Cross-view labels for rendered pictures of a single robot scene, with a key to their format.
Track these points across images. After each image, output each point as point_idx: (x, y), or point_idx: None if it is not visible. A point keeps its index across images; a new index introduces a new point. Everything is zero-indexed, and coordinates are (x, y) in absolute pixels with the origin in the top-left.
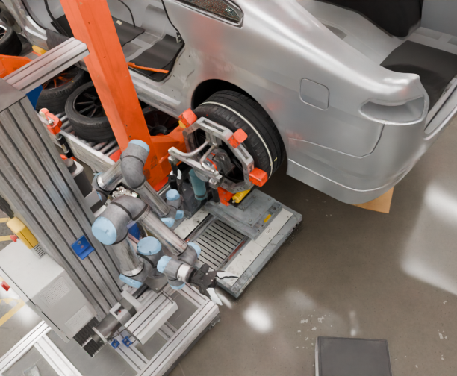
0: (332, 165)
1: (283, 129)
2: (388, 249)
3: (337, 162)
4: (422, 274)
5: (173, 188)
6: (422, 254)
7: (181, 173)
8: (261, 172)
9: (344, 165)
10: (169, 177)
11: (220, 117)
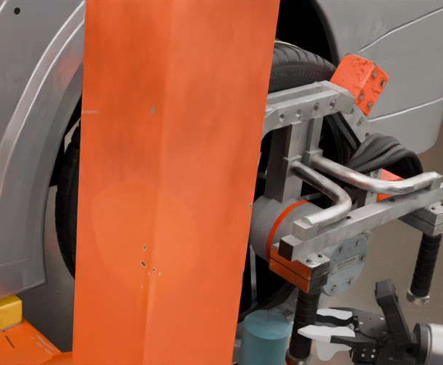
0: (431, 56)
1: (351, 32)
2: (347, 295)
3: (441, 38)
4: (407, 277)
5: (405, 326)
6: (364, 265)
7: (324, 308)
8: None
9: None
10: (393, 295)
11: (287, 64)
